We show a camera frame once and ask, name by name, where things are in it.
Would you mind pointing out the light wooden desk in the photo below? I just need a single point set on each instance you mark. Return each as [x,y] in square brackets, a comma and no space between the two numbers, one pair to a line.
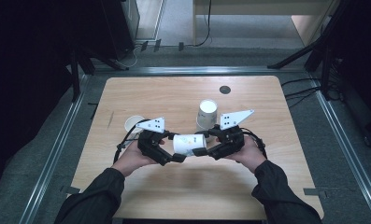
[251,7]

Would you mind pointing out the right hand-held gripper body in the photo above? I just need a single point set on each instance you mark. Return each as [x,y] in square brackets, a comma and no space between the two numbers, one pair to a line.
[230,141]

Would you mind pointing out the metal floor rail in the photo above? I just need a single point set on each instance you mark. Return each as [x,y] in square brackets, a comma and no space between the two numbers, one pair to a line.
[205,70]
[54,155]
[348,149]

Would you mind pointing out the small black floor bracket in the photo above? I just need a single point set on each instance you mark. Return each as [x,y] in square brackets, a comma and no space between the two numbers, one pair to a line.
[181,46]
[157,45]
[144,46]

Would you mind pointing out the white printed paper cup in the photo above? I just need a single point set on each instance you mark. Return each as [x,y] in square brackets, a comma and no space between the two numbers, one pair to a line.
[131,123]
[189,144]

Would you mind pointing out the stack of white paper cups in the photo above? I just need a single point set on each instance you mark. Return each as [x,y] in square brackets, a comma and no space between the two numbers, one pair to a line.
[207,115]

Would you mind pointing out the person's left hand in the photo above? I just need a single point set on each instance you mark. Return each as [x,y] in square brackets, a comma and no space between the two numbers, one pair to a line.
[131,158]

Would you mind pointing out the person's right hand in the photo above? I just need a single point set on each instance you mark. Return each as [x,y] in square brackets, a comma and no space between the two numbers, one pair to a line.
[251,154]

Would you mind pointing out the grey tape strip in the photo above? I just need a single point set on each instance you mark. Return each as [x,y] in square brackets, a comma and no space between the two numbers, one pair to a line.
[70,189]
[314,192]

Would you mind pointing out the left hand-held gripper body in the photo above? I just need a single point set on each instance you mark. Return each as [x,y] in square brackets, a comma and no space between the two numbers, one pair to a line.
[152,147]

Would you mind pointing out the black metal stand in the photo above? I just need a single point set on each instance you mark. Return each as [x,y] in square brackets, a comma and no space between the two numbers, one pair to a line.
[75,77]
[326,81]

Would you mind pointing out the black cabinet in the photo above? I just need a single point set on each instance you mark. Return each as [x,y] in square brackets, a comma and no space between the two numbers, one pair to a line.
[117,25]

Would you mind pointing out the dark curtain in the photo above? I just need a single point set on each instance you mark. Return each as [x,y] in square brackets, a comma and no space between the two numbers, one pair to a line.
[24,77]
[367,46]

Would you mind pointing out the black round table grommet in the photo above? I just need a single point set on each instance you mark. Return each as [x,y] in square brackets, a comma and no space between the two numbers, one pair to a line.
[225,90]

